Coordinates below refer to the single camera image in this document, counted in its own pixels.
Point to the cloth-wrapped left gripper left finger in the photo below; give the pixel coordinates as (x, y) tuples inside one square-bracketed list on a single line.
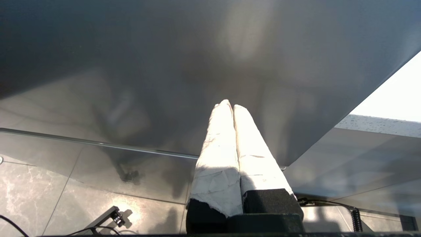
[(217, 164)]

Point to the grey base cabinet front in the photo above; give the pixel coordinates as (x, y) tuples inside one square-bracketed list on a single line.
[(355, 161)]

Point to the small black box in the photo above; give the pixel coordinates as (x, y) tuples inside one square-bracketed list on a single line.
[(408, 223)]

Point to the black bracket with small wheel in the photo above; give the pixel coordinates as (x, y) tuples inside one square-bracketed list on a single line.
[(113, 215)]

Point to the tall white cabinet grey front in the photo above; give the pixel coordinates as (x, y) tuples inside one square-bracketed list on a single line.
[(131, 65)]

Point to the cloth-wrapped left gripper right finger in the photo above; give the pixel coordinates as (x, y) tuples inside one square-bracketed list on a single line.
[(256, 158)]

